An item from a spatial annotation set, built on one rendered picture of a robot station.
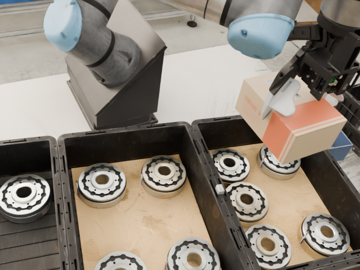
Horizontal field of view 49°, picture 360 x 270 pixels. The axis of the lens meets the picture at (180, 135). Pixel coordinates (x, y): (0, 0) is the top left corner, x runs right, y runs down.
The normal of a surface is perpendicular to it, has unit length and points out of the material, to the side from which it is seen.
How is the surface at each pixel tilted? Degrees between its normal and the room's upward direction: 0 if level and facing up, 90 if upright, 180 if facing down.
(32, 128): 0
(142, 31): 44
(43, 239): 0
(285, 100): 59
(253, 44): 127
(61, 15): 50
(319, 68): 90
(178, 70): 0
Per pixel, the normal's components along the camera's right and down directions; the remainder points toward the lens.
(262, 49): -0.39, 0.91
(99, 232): 0.13, -0.69
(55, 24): -0.55, -0.20
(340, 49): -0.89, 0.24
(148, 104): 0.47, 0.67
